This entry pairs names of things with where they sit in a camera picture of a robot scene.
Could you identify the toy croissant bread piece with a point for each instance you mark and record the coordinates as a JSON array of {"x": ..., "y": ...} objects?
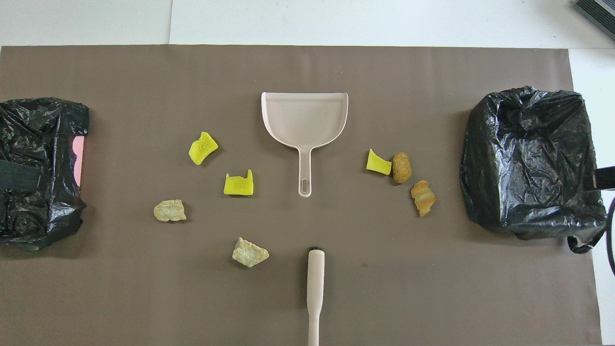
[
  {"x": 169, "y": 211},
  {"x": 249, "y": 253},
  {"x": 423, "y": 197}
]

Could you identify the yellow ridged foam piece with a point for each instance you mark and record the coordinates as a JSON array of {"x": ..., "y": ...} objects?
[{"x": 202, "y": 149}]

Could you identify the brown round toy bread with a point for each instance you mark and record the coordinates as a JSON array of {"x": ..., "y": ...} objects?
[{"x": 401, "y": 168}]

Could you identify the yellow notched foam piece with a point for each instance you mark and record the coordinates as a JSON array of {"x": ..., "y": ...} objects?
[{"x": 239, "y": 186}]

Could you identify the yellow foam wedge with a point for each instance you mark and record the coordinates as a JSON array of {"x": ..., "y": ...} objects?
[{"x": 377, "y": 164}]

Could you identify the beige plastic dustpan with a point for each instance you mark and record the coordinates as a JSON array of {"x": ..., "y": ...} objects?
[{"x": 304, "y": 120}]

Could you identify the beige hand brush black bristles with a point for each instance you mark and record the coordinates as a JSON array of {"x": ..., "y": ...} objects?
[{"x": 315, "y": 274}]

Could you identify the black bag pink bin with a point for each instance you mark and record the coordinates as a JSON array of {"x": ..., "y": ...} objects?
[{"x": 29, "y": 125}]

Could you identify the black bag lined bin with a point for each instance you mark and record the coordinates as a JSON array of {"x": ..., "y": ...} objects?
[{"x": 528, "y": 158}]

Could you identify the dark grey ribbed device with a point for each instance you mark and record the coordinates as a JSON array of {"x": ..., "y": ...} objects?
[{"x": 600, "y": 12}]

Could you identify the brown paper table mat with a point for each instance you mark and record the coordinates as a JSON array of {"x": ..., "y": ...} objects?
[{"x": 336, "y": 72}]

